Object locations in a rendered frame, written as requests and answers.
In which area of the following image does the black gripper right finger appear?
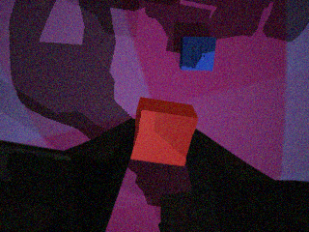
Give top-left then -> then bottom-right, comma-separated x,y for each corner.
186,129 -> 309,232

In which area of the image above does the red block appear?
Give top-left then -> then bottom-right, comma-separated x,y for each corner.
130,97 -> 199,166

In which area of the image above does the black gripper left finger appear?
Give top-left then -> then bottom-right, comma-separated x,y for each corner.
0,119 -> 135,232

